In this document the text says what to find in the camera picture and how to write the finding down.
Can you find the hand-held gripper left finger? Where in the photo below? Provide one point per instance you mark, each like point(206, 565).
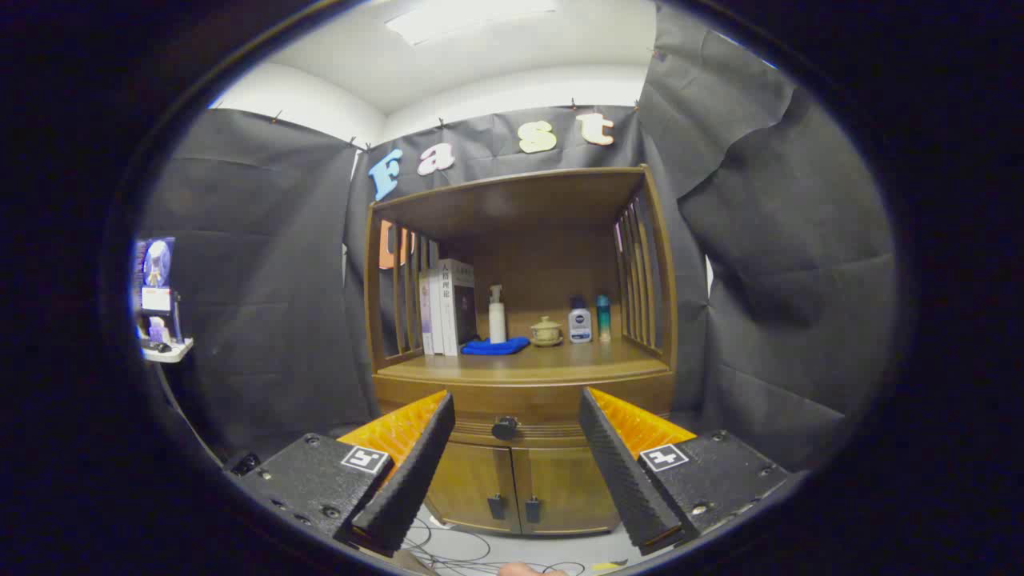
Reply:
point(408, 480)

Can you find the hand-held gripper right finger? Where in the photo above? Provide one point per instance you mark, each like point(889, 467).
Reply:
point(624, 480)

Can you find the wooden drawer with black knob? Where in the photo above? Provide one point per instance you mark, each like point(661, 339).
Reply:
point(520, 400)

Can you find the wooden cabinet door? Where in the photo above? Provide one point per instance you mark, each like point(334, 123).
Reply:
point(472, 484)
point(564, 488)

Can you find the wooden countertop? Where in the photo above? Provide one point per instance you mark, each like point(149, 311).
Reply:
point(560, 360)

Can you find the brown wooden cabinet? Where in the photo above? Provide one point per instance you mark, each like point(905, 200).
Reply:
point(536, 240)

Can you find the blue folded cloth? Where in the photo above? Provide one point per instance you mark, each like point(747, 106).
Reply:
point(496, 346)

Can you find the white lotion bottle blue cap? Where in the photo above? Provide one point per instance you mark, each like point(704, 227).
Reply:
point(580, 324)

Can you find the black floor device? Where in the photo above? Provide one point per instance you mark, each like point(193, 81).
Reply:
point(245, 464)

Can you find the purple spined book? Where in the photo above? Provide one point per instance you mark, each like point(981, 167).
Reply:
point(425, 316)

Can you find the teal slim bottle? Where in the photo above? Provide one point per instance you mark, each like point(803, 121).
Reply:
point(603, 316)

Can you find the lidded beige tea cup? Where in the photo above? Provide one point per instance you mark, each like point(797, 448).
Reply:
point(546, 332)

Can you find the white book with dark portrait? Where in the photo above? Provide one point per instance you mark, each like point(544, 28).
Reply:
point(462, 308)

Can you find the white pump bottle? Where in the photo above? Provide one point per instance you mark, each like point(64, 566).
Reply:
point(498, 320)

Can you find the small white shelf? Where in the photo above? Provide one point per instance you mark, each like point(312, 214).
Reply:
point(172, 350)

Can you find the ceiling light panel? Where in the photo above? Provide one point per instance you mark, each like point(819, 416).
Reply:
point(464, 18)

